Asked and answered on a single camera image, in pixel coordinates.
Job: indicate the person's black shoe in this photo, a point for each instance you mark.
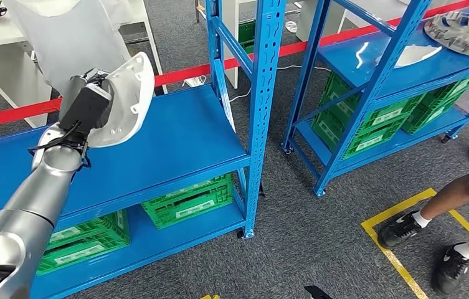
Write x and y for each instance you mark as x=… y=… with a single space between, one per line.
x=399 y=230
x=448 y=269

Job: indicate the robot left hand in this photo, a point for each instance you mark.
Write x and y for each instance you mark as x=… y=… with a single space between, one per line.
x=68 y=93

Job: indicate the crumpled clear plastic wrap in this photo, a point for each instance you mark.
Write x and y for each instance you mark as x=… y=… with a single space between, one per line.
x=292 y=27

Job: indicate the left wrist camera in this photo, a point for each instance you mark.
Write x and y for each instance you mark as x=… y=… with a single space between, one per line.
x=87 y=109

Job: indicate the white plastic shell part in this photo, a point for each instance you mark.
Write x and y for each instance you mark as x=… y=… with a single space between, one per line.
x=413 y=54
x=131 y=95

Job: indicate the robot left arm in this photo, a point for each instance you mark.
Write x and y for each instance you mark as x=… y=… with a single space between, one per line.
x=32 y=198

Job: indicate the yellow tape square, bent edge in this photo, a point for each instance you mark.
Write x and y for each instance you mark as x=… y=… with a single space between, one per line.
x=209 y=297

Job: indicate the white furniture panel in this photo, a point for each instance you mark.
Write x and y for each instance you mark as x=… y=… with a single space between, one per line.
x=231 y=62

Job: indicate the silver wheel hubcap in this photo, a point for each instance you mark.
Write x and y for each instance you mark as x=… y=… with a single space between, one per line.
x=465 y=33

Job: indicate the blue metal shelf rack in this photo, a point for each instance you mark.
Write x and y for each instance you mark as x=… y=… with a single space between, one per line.
x=168 y=132
x=341 y=60

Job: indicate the white power strip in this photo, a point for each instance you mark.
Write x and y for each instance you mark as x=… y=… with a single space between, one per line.
x=195 y=81

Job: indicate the yellow floor tape square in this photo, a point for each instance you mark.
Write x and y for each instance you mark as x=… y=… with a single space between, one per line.
x=399 y=210

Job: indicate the red barrier belt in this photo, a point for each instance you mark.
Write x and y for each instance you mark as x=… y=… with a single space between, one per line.
x=11 y=112

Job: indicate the person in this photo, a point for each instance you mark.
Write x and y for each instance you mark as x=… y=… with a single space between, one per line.
x=65 y=37
x=448 y=198

